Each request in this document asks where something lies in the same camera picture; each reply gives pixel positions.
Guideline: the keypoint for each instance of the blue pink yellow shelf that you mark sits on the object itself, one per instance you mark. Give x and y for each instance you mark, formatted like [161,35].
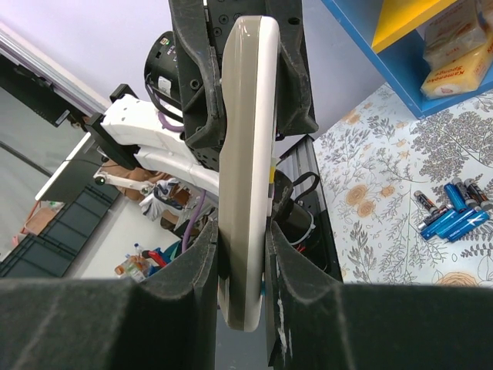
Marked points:
[387,33]

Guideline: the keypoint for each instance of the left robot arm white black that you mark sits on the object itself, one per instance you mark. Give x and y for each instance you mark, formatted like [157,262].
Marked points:
[151,134]

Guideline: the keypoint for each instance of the grey beige remote control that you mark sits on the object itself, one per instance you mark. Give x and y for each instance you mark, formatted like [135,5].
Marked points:
[249,84]

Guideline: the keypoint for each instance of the pile of blue batteries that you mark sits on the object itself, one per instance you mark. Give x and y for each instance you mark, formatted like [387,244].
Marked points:
[469,208]

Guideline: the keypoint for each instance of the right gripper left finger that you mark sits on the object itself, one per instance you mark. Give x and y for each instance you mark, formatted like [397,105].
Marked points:
[168,321]

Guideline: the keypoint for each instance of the yellow sponge pack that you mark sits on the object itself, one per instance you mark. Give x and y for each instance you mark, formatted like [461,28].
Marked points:
[458,50]

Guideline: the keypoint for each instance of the floral patterned table mat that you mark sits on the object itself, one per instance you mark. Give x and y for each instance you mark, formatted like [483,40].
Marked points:
[374,160]

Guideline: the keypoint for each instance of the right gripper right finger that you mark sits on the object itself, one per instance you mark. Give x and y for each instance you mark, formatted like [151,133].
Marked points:
[316,322]

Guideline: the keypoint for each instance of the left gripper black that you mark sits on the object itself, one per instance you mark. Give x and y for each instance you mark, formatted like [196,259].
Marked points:
[201,30]

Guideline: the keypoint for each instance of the aluminium frame rail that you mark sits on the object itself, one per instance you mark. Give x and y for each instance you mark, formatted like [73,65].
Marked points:
[45,87]

